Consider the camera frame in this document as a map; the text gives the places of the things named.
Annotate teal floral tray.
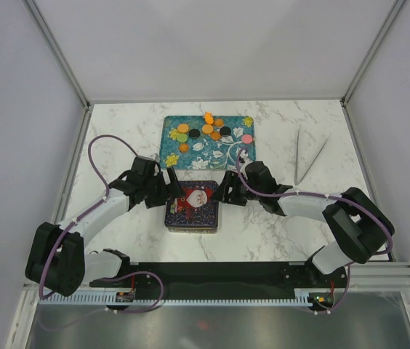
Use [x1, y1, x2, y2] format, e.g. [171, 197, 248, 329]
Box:
[159, 116, 257, 170]

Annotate orange flower cookie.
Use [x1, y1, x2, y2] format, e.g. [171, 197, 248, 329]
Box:
[179, 143, 189, 153]

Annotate gold tin lid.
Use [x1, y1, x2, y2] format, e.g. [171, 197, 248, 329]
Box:
[164, 180, 220, 230]

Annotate orange round cookie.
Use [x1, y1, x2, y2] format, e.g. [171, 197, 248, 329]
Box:
[177, 124, 189, 133]
[202, 124, 214, 135]

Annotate metal tongs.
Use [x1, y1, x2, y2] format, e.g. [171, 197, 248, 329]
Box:
[293, 126, 331, 185]

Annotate square cookie tin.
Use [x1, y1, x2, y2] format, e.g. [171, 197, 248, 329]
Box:
[164, 202, 219, 233]

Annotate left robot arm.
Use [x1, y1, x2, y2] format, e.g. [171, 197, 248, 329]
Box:
[25, 156, 185, 297]

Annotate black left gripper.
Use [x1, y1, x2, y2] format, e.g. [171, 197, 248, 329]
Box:
[142, 167, 185, 209]

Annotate pink cookie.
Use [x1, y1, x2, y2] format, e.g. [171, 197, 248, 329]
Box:
[241, 135, 254, 144]

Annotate green cookie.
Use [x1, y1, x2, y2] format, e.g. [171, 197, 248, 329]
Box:
[176, 133, 188, 143]

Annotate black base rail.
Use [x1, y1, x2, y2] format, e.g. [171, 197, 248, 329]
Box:
[117, 261, 348, 301]

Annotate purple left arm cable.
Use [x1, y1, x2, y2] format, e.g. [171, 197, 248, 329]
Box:
[37, 135, 142, 301]

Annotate black sandwich cookie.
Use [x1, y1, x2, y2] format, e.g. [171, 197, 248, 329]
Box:
[220, 127, 231, 137]
[189, 129, 200, 139]

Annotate orange fish cookie on tray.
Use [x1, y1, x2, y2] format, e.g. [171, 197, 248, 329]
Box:
[204, 112, 214, 124]

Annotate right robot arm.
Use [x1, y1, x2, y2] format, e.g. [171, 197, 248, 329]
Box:
[212, 161, 395, 287]

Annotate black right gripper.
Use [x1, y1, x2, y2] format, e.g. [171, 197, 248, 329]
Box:
[209, 170, 262, 206]

